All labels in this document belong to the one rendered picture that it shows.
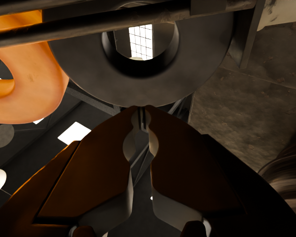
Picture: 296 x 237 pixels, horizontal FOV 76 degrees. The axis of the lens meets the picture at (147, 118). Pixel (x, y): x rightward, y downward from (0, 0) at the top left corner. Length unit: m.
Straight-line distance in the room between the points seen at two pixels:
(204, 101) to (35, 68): 0.49
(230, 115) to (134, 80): 0.45
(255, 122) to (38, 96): 0.52
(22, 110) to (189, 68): 0.19
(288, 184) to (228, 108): 0.23
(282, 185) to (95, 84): 0.44
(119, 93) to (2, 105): 0.13
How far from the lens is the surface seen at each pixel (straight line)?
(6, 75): 15.16
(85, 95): 6.96
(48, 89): 0.22
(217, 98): 0.58
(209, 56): 0.19
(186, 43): 0.17
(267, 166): 0.58
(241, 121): 0.61
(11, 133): 3.13
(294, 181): 0.49
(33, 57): 0.20
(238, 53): 0.18
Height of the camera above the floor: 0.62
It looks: 49 degrees up
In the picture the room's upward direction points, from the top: 177 degrees clockwise
